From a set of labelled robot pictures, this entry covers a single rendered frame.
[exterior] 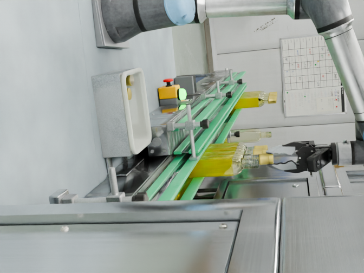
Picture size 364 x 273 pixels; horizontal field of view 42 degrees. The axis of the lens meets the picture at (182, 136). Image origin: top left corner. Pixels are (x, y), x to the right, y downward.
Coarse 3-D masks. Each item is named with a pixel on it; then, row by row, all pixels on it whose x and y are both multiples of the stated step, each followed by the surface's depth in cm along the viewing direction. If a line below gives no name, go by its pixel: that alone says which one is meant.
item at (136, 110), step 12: (132, 72) 128; (144, 84) 138; (132, 96) 140; (144, 96) 139; (132, 108) 140; (144, 108) 140; (132, 120) 141; (144, 120) 141; (132, 132) 126; (144, 132) 141; (132, 144) 126; (144, 144) 135
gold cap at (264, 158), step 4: (260, 156) 151; (264, 156) 150; (268, 156) 150; (272, 156) 150; (260, 160) 150; (264, 160) 150; (268, 160) 150; (272, 160) 150; (260, 164) 151; (264, 164) 151
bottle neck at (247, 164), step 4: (244, 160) 147; (248, 160) 146; (252, 160) 146; (256, 160) 146; (244, 164) 146; (248, 164) 146; (252, 164) 146; (256, 164) 145; (244, 168) 147; (248, 168) 147
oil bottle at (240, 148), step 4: (208, 148) 161; (212, 148) 160; (216, 148) 160; (220, 148) 159; (224, 148) 158; (228, 148) 158; (232, 148) 157; (236, 148) 157; (240, 148) 157; (244, 148) 159; (244, 152) 157
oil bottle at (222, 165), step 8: (200, 160) 148; (208, 160) 147; (216, 160) 146; (224, 160) 146; (232, 160) 145; (240, 160) 146; (200, 168) 148; (208, 168) 147; (216, 168) 147; (224, 168) 146; (232, 168) 146; (240, 168) 146; (192, 176) 149; (200, 176) 149; (208, 176) 148; (216, 176) 148
